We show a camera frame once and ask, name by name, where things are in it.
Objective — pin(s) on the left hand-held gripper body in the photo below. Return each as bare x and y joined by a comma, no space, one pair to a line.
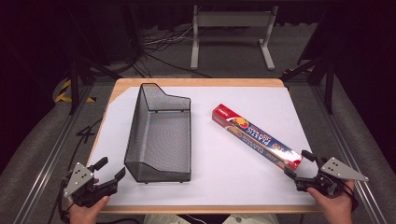
79,179

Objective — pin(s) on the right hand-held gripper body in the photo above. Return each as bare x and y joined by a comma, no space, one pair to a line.
339,170

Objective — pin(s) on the red and blue wrap box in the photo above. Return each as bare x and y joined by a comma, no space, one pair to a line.
249,130

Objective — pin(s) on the person's left hand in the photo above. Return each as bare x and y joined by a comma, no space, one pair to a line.
85,214

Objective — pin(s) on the person's right hand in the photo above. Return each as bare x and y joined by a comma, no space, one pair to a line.
334,208

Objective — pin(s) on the person's right leg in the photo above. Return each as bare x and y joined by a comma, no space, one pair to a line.
250,219

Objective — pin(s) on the person's leg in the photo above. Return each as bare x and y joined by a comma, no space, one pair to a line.
165,219
250,219

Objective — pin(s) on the person's left leg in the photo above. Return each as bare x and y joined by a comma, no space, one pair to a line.
165,219

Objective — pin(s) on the black metal stand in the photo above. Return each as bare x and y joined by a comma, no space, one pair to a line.
74,84
329,87

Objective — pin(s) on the white table mat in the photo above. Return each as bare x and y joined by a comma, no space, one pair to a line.
218,183

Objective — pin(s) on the yellow black hazard tape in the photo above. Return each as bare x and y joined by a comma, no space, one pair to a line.
63,91

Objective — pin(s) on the grey metal stand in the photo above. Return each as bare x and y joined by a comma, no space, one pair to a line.
232,19

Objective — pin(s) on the aluminium floor rail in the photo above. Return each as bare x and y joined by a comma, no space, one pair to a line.
351,161
46,168

